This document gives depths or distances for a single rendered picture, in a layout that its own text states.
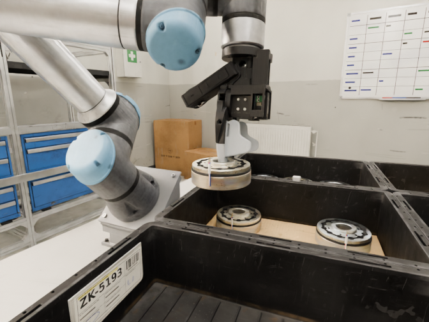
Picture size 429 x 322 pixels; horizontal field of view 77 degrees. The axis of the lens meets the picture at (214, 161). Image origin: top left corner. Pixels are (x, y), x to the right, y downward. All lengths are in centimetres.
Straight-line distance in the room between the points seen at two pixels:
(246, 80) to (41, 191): 205
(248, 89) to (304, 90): 316
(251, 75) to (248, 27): 7
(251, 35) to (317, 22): 322
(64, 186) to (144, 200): 173
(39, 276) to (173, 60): 63
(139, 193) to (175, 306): 37
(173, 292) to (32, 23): 42
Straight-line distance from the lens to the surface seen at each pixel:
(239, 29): 49
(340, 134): 357
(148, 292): 48
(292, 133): 355
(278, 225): 67
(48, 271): 84
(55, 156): 237
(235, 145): 46
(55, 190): 241
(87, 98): 71
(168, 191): 78
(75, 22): 43
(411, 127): 356
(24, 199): 230
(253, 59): 49
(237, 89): 47
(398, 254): 56
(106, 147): 65
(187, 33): 37
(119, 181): 69
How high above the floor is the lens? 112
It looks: 13 degrees down
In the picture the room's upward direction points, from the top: straight up
